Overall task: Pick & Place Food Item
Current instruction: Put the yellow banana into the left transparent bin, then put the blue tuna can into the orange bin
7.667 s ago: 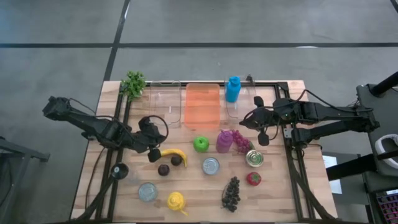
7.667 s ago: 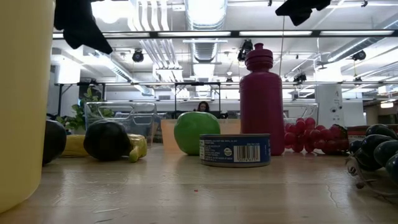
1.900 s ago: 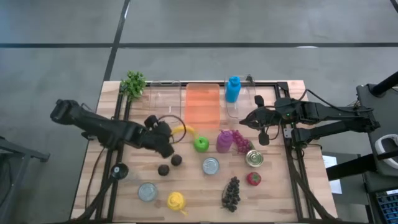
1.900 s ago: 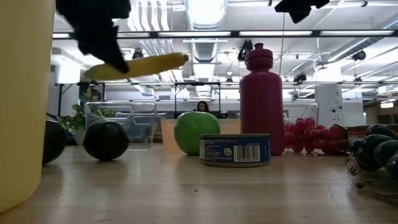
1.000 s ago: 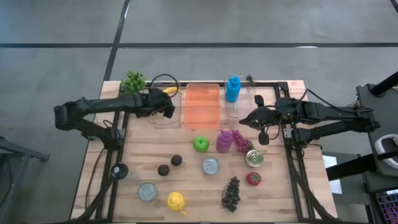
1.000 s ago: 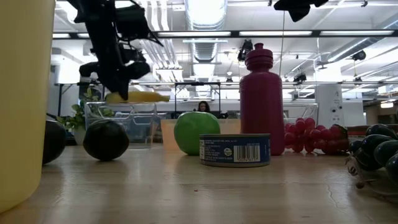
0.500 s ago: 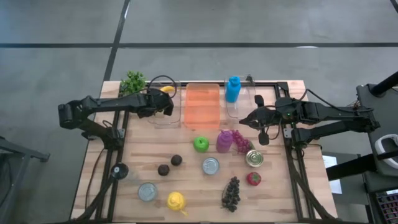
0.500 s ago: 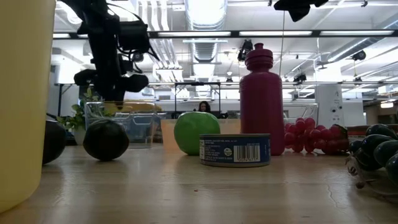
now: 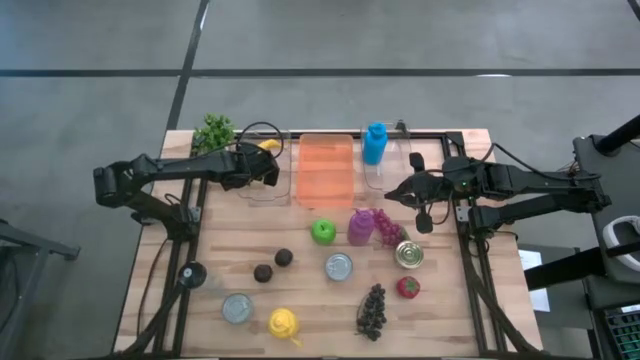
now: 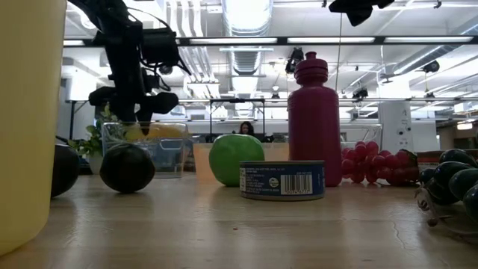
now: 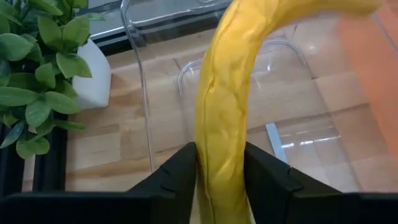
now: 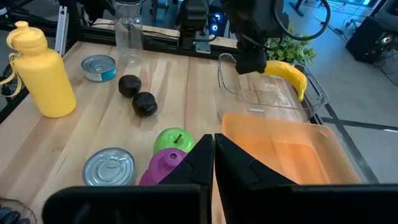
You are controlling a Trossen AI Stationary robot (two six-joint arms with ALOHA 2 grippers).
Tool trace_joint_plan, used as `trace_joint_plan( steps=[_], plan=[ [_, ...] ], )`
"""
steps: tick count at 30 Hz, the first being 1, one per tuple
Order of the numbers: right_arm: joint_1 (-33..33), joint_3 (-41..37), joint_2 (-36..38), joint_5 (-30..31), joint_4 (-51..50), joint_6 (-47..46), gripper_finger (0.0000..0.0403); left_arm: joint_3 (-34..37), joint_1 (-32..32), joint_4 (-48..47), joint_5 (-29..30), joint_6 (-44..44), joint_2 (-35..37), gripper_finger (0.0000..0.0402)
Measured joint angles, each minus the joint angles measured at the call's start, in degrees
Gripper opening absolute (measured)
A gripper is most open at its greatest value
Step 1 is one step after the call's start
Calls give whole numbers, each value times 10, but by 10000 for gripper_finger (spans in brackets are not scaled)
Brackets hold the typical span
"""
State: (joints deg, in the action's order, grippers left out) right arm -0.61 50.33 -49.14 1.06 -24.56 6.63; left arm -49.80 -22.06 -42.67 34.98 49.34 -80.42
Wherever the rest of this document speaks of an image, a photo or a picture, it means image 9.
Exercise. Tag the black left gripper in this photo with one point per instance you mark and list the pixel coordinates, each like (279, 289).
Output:
(255, 167)

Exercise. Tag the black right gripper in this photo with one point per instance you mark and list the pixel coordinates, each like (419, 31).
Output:
(432, 192)

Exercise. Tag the yellow toy banana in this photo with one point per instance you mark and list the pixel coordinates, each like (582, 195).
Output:
(270, 144)

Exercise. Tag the red toy grape bunch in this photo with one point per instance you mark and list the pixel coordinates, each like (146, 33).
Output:
(387, 227)

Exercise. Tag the magenta squeeze bottle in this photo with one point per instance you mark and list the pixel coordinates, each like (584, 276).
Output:
(360, 229)

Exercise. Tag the blue squeeze bottle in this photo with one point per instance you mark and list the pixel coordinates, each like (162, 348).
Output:
(375, 145)

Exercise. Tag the tin can gold lid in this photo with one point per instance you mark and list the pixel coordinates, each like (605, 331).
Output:
(409, 254)

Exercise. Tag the red toy strawberry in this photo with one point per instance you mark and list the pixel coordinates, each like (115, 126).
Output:
(408, 287)

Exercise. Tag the dark brown round fruit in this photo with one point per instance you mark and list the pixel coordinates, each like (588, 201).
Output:
(263, 273)
(283, 257)

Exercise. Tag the tin can blue label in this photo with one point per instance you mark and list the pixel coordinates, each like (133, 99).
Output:
(339, 266)

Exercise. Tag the dark blue toy grape bunch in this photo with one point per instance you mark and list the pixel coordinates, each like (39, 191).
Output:
(372, 312)

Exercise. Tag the tin can silver lid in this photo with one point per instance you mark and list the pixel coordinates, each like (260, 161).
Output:
(237, 308)

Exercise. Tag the yellow squeeze bottle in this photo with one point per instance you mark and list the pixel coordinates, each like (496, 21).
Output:
(283, 322)

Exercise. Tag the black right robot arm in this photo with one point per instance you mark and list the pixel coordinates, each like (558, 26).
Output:
(525, 182)

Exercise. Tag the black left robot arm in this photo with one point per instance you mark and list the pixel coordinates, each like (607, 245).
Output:
(175, 167)

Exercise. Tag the clear plastic bin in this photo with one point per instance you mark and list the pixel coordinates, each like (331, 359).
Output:
(265, 195)
(395, 165)

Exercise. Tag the green potted plant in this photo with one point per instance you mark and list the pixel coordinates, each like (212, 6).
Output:
(214, 132)

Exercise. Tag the orange plastic bin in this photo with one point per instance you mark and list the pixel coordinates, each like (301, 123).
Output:
(325, 172)

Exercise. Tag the green toy apple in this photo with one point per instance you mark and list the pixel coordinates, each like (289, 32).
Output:
(323, 232)

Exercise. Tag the black side desk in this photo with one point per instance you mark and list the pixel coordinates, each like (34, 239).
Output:
(595, 165)

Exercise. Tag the grey headphones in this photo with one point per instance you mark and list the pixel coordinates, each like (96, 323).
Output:
(612, 235)

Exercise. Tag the grey metal stand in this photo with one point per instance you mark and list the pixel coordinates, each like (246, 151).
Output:
(30, 242)

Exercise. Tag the backlit keyboard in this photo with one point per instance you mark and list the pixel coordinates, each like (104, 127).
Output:
(622, 332)

